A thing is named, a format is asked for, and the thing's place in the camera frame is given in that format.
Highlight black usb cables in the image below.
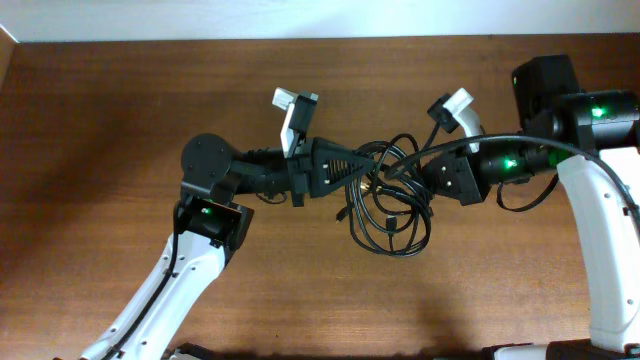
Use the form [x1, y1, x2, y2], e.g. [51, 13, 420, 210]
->
[334, 132, 436, 259]

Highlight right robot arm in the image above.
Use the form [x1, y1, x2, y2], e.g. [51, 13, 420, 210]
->
[421, 55, 639, 359]

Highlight left camera black cable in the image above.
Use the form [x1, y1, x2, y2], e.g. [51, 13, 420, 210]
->
[99, 199, 184, 360]

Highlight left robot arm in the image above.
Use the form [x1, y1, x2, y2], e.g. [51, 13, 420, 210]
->
[81, 133, 374, 359]

